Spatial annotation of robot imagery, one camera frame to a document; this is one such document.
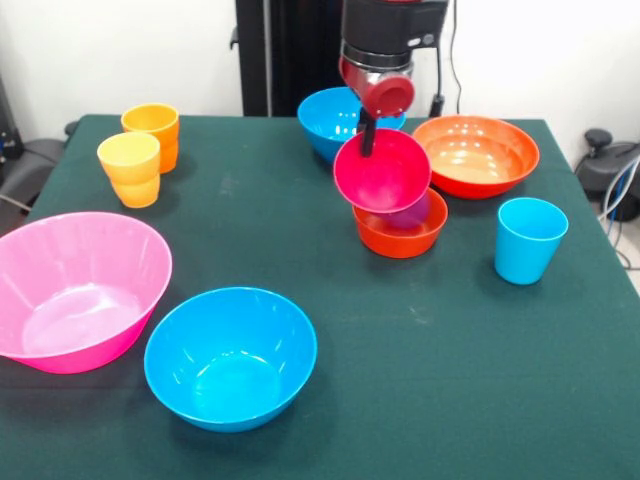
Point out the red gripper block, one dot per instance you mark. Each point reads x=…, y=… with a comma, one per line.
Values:
x=387, y=95

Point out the blue plastic bowl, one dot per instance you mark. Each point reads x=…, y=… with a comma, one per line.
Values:
x=320, y=135
x=230, y=390

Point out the small crimson plastic bowl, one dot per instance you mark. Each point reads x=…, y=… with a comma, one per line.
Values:
x=385, y=185

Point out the purple plastic cup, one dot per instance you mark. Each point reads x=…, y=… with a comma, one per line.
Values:
x=412, y=215

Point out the small orange-red plastic bowl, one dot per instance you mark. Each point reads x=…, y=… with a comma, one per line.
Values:
x=400, y=245

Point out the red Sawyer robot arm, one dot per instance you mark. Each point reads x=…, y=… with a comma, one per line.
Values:
x=390, y=25

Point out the large orange-red plastic bowl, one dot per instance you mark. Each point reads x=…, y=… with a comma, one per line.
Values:
x=475, y=165

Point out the light blue plastic cup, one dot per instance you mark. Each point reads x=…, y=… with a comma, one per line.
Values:
x=525, y=255

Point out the orange plastic cup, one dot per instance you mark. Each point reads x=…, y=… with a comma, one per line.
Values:
x=165, y=145

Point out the black stand base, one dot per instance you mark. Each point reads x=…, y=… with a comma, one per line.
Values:
x=600, y=175
x=35, y=160

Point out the yellow plastic cup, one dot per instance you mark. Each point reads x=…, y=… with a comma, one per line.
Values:
x=132, y=190

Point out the dark green tablecloth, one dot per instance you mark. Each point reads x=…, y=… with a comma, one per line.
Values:
x=400, y=400

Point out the large pink plastic bowl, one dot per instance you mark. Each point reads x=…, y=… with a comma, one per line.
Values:
x=75, y=300

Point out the black equipment box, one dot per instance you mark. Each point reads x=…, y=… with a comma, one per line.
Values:
x=7, y=130

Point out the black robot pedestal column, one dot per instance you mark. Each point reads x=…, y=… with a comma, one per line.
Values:
x=290, y=50

